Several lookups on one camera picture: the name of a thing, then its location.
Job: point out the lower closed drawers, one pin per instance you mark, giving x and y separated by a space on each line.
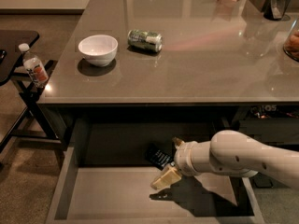
274 125

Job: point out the glass jar of snacks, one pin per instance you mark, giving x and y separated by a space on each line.
291 45

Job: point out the blue rxbar wrapper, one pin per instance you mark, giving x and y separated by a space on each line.
156 157

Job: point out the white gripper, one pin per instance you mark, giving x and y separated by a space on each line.
182 159

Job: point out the black side table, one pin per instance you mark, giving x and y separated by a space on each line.
9 41

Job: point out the green soda can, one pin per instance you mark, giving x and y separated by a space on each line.
146 40

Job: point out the dark metal pitcher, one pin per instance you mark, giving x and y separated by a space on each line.
275 9

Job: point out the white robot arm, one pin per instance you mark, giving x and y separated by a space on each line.
230 153

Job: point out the clear water bottle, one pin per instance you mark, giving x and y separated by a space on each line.
33 65

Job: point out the white bowl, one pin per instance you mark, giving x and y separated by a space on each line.
98 50

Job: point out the open grey top drawer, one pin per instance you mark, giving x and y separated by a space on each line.
105 179

